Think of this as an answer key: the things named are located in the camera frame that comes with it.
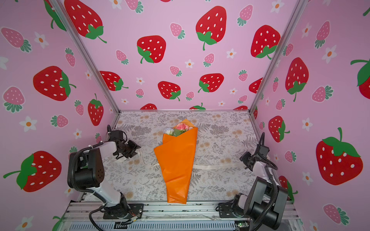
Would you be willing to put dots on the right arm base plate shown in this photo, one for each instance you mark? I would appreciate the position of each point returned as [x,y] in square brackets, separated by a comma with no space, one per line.
[226,210]

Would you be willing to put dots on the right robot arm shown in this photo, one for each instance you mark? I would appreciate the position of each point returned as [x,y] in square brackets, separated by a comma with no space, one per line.
[266,201]

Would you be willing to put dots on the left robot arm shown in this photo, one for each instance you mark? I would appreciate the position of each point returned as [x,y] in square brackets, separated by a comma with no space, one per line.
[86,171]

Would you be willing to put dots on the right vertical aluminium post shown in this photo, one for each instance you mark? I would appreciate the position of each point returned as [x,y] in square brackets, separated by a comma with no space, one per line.
[290,27]

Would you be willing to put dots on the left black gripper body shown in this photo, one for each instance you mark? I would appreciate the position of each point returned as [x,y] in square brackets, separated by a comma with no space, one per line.
[129,148]

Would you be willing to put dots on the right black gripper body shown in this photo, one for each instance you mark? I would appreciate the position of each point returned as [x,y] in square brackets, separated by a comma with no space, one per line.
[247,157]

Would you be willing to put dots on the vertical aluminium post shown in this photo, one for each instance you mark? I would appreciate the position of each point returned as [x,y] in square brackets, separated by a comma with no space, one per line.
[75,36]
[290,27]

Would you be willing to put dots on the cream ribbon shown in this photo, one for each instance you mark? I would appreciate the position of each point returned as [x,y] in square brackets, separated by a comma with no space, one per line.
[139,157]

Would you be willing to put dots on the orange wrapping paper sheet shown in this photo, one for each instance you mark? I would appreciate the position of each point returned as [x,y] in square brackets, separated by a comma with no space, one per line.
[176,158]

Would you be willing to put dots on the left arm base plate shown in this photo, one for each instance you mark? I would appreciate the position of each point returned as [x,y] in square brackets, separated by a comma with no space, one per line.
[122,212]

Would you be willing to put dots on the left vertical aluminium post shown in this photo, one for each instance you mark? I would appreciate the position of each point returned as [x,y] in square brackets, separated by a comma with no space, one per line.
[75,36]

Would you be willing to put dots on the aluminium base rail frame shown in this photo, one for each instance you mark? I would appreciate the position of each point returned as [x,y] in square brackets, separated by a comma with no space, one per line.
[156,216]

